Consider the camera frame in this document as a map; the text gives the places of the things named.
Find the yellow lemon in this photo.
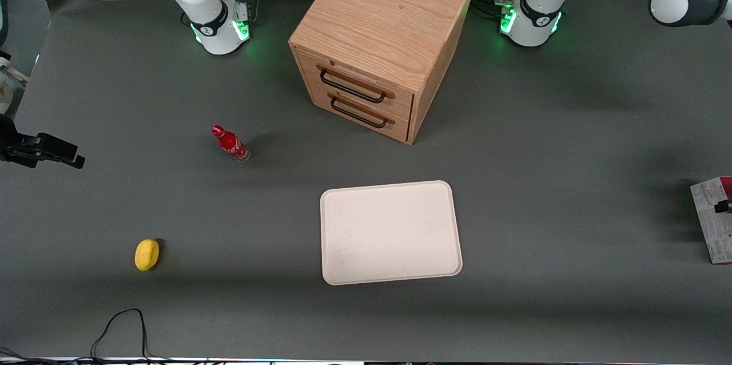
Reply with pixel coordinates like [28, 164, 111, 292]
[134, 239, 161, 272]

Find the black left base cable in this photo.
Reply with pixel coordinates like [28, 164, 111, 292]
[474, 0, 515, 20]

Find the black looped table cable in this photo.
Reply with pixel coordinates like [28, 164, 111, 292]
[90, 308, 152, 362]

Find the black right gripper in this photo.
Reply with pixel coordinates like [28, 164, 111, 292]
[0, 116, 86, 170]

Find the red cookie box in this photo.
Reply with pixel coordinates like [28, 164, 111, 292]
[690, 176, 732, 265]

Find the wooden drawer front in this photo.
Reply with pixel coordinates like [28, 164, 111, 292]
[295, 46, 415, 124]
[309, 80, 412, 144]

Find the wooden drawer cabinet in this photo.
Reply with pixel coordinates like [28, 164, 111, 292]
[288, 0, 476, 145]

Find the black drawer handle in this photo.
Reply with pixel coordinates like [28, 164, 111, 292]
[329, 94, 396, 129]
[319, 67, 396, 104]

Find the red soda bottle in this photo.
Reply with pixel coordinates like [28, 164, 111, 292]
[211, 125, 251, 163]

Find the white rectangular tray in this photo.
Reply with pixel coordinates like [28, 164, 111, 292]
[320, 180, 463, 286]

